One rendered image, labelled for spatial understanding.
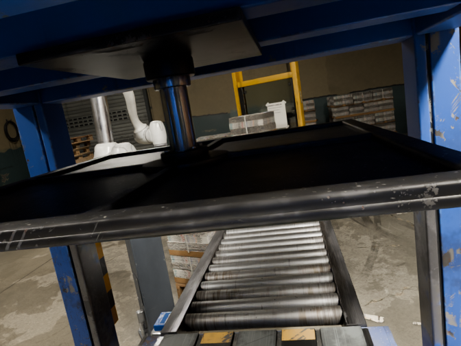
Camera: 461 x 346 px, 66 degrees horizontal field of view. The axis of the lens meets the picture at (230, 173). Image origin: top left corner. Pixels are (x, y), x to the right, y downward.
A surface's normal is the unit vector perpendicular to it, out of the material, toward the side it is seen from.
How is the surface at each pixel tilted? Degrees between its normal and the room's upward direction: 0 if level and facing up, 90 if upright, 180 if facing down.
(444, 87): 90
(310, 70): 90
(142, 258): 90
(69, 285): 90
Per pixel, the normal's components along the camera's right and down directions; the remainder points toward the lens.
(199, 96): -0.15, 0.20
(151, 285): 0.48, 0.08
